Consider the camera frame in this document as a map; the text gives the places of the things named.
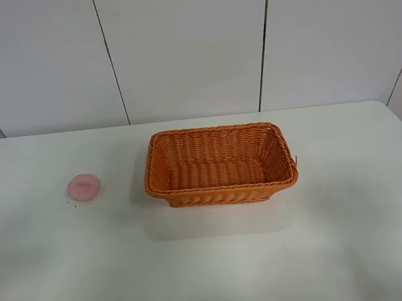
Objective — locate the orange woven basket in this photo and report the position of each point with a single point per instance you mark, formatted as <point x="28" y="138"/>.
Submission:
<point x="219" y="165"/>

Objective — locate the pink peach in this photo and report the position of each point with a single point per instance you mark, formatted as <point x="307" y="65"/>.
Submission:
<point x="84" y="187"/>

